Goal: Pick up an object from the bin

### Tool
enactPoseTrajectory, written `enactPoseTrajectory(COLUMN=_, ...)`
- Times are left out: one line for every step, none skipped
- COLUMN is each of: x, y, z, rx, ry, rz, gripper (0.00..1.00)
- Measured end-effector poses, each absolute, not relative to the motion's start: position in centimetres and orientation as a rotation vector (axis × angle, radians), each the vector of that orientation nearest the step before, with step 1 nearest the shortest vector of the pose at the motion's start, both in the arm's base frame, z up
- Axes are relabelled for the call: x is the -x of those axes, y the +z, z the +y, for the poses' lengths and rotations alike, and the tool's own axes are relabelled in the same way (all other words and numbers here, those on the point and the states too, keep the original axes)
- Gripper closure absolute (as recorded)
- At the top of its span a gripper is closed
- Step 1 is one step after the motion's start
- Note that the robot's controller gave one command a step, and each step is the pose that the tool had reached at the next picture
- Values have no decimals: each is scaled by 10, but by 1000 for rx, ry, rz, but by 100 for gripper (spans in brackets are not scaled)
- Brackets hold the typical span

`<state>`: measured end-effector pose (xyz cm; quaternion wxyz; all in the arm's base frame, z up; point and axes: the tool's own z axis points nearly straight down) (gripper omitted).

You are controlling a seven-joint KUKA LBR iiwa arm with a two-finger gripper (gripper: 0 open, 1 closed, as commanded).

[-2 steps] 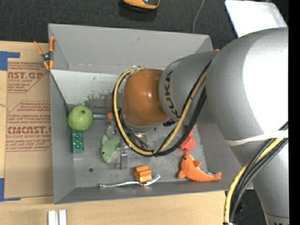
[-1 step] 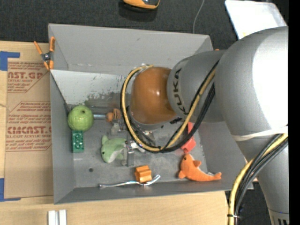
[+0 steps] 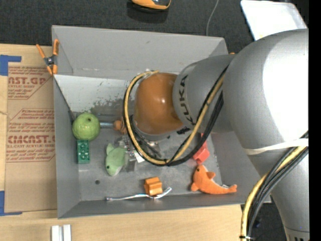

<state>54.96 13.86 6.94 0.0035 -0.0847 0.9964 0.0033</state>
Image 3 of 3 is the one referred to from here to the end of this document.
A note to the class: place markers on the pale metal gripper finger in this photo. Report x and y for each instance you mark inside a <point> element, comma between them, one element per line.
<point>122,143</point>
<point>131,161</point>

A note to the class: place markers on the green toy dolphin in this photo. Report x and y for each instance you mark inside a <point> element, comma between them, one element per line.
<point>114,163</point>

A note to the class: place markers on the orange notched block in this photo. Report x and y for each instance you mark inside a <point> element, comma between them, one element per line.
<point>153,186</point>

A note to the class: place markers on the green toy apple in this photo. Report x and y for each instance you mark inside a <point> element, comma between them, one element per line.
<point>85,126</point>

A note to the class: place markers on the dark green flat block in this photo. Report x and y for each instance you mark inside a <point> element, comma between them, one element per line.
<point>83,151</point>

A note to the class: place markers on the red block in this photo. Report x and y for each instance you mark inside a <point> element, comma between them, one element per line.
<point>201,154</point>

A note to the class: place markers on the orange toy dolphin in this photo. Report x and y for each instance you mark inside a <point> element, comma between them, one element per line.
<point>206,182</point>

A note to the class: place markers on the grey metal bin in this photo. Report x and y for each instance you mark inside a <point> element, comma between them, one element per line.
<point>130,51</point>

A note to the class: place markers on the brown cardboard board red print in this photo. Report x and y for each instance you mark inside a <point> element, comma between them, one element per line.
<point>30,179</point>

